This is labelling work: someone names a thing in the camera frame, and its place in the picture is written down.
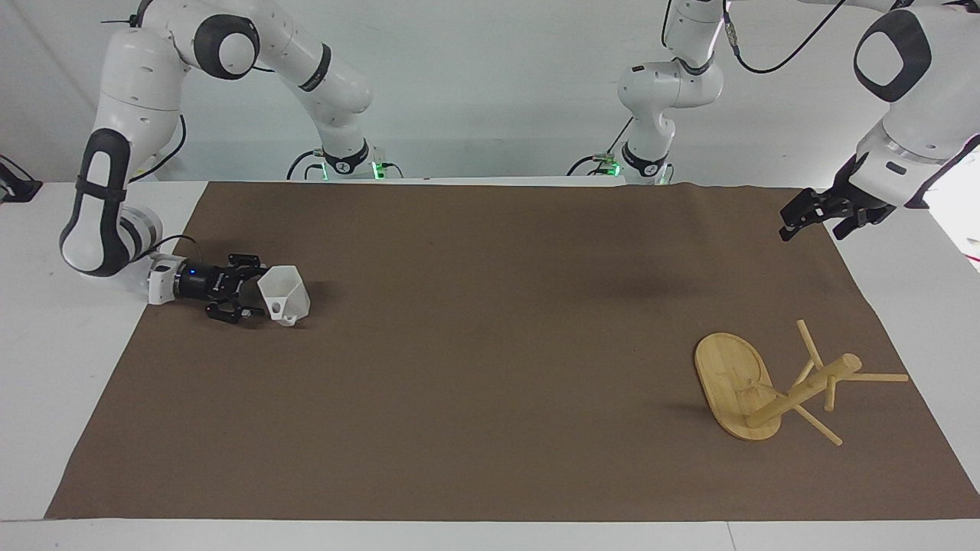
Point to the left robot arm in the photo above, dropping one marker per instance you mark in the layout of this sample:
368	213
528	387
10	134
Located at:
930	107

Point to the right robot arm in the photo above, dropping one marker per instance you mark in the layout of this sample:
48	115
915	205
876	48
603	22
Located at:
138	84

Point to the black stand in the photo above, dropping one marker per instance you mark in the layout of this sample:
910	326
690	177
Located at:
15	184

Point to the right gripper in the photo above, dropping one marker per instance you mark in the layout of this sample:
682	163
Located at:
195	281

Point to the white faceted cup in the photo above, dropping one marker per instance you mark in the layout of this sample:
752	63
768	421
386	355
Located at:
285	295

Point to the wooden cup rack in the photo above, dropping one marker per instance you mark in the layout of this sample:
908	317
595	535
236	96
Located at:
731	383

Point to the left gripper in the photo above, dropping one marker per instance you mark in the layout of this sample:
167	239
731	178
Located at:
854	200

